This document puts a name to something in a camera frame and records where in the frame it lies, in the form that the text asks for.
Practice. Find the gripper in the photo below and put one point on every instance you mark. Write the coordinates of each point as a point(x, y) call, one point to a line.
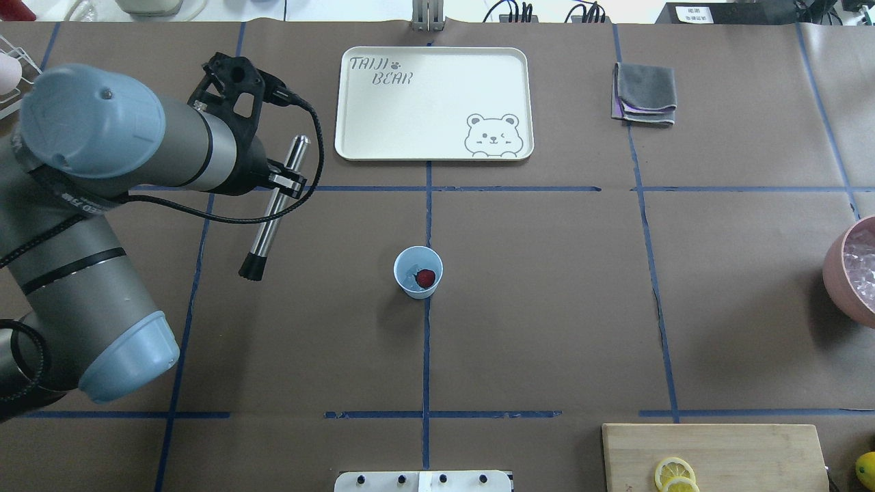
point(250, 166)

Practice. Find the red strawberry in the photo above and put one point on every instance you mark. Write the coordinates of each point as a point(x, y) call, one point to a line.
point(426, 278)

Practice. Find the metal muddler stick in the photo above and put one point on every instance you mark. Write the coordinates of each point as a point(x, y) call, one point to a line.
point(254, 264)

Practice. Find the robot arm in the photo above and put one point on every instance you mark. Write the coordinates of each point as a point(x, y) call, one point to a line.
point(88, 141)

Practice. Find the light blue cup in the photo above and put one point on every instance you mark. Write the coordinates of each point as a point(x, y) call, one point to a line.
point(418, 270)

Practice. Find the white cup rack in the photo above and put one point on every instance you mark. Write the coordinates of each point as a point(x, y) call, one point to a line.
point(10, 103)

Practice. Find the pink cup on rack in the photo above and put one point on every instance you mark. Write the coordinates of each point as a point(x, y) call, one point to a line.
point(10, 73)

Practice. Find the pink bowl with ice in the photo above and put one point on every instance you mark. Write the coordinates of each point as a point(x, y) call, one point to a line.
point(847, 272)

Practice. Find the cream bear tray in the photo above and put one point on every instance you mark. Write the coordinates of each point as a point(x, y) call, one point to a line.
point(434, 103)

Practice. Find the grey folded cloth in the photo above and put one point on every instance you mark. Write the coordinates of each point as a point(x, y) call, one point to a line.
point(643, 94)

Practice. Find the lemon slices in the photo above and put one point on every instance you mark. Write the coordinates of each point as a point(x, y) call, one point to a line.
point(675, 474)

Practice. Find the wooden cutting board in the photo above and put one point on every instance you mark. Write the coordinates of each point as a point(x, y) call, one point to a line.
point(724, 457)

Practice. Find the yellow lemon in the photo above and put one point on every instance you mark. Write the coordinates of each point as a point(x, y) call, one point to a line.
point(865, 470)

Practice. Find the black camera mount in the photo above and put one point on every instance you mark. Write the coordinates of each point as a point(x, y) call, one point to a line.
point(224, 81)

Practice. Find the aluminium frame post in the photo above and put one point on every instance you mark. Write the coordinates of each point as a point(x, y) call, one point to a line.
point(428, 15)

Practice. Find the white camera pole base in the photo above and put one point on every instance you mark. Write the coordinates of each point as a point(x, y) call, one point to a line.
point(426, 480)

